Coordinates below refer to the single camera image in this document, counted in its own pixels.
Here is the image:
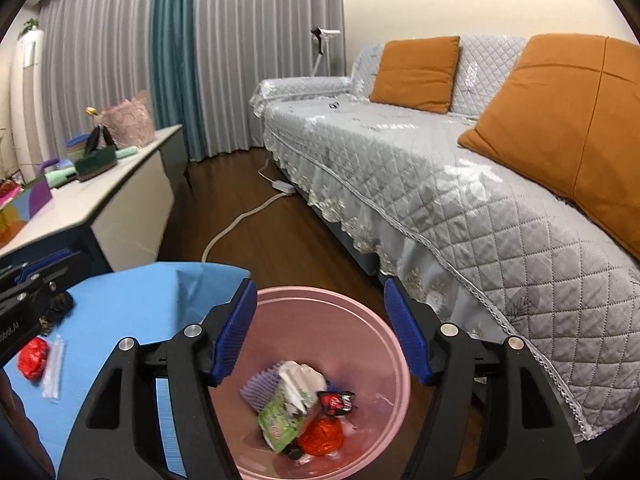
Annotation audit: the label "purple foam fruit net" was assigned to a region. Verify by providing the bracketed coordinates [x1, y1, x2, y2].
[240, 362, 282, 414]

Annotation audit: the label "white tissue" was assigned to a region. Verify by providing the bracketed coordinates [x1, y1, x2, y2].
[279, 361, 326, 416]

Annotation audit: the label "green snack packet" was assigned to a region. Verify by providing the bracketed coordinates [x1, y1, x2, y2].
[257, 389, 307, 454]

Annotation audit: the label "red plastic bag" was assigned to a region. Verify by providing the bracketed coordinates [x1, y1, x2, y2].
[296, 417, 345, 456]

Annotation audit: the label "red black snack wrapper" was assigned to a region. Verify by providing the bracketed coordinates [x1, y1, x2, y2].
[317, 390, 356, 417]

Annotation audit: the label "pink plastic trash bin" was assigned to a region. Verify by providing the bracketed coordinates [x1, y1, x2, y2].
[207, 285, 412, 480]

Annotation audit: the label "colourful gift box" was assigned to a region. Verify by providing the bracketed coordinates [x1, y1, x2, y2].
[0, 177, 52, 247]

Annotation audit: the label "small red crumpled bag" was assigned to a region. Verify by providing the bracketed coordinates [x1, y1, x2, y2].
[17, 337, 49, 382]

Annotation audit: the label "clear plastic wrapper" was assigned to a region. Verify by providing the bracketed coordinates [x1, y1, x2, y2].
[41, 334, 66, 401]

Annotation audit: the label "blue table cloth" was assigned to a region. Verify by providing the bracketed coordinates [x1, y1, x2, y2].
[4, 262, 250, 468]

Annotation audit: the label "mint green roll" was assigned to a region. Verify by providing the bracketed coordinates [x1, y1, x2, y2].
[41, 146, 139, 188]

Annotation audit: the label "white coffee table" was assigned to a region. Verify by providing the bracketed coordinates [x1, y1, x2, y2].
[1, 125, 188, 274]

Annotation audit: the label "grey quilted sofa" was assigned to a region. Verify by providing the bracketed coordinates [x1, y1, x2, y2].
[250, 36, 639, 440]

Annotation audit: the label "dark green round container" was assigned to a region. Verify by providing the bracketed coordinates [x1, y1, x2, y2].
[75, 125, 117, 182]

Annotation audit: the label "stacked plastic bowls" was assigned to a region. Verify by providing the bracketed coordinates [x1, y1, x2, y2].
[65, 133, 90, 162]

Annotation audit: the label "pink quilted basket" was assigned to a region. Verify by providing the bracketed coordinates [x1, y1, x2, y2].
[94, 90, 155, 148]

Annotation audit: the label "white standing air conditioner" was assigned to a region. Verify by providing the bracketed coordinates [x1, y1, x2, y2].
[10, 29, 51, 182]

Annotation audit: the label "teal curtain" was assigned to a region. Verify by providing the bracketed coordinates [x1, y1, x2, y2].
[150, 0, 208, 162]

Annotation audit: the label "near orange cushion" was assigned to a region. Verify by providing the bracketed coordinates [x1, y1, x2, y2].
[458, 34, 639, 256]

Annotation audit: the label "orange cushion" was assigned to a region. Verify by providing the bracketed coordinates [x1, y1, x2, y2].
[369, 36, 460, 114]
[458, 34, 639, 256]

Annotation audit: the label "far orange cushion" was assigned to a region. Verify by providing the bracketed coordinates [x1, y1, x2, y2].
[369, 36, 460, 114]

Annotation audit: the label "grey curtain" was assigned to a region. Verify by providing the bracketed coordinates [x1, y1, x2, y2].
[39, 0, 344, 159]

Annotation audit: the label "white power strip cable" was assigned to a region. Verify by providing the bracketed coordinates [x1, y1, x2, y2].
[200, 156, 298, 265]

